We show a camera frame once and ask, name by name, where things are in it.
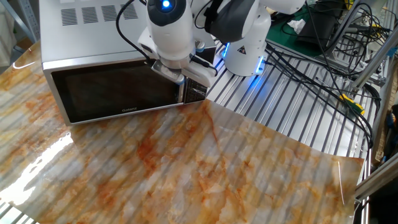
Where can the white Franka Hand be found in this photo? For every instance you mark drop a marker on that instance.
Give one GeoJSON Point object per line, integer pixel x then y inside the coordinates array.
{"type": "Point", "coordinates": [202, 74]}

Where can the black glass microwave door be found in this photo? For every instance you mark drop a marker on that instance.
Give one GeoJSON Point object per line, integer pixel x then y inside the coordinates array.
{"type": "Point", "coordinates": [109, 90]}

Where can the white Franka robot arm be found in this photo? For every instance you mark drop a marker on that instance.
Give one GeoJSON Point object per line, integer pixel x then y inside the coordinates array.
{"type": "Point", "coordinates": [245, 53]}

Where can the silver microwave oven body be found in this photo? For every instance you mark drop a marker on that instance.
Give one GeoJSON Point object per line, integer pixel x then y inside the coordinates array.
{"type": "Point", "coordinates": [93, 37]}

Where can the green cutting mat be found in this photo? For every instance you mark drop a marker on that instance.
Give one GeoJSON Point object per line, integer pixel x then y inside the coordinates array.
{"type": "Point", "coordinates": [280, 34]}

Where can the orange marble pattern mat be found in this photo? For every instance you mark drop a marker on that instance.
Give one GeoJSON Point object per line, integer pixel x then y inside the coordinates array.
{"type": "Point", "coordinates": [186, 161]}

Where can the crumpled white tissue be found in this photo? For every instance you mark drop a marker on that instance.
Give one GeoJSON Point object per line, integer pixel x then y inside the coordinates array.
{"type": "Point", "coordinates": [297, 25]}

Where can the black device box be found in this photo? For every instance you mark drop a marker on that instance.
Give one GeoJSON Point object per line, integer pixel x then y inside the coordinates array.
{"type": "Point", "coordinates": [320, 25]}

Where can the thin grey metal pole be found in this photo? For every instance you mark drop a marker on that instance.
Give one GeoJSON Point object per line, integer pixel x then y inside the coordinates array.
{"type": "Point", "coordinates": [345, 25]}

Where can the long aluminium profile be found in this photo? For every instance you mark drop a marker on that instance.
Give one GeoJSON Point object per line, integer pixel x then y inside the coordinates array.
{"type": "Point", "coordinates": [373, 65]}

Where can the tan cardboard panel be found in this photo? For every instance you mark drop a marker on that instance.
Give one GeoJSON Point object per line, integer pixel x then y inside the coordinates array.
{"type": "Point", "coordinates": [380, 143]}

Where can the short aluminium profile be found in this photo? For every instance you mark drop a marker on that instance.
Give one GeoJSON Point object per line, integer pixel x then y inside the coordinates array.
{"type": "Point", "coordinates": [379, 180]}

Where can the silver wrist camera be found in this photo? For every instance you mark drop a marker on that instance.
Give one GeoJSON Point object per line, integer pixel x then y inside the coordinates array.
{"type": "Point", "coordinates": [168, 73]}

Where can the grey perforated shelf post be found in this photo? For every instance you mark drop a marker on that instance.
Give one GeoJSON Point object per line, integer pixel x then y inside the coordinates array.
{"type": "Point", "coordinates": [29, 15]}

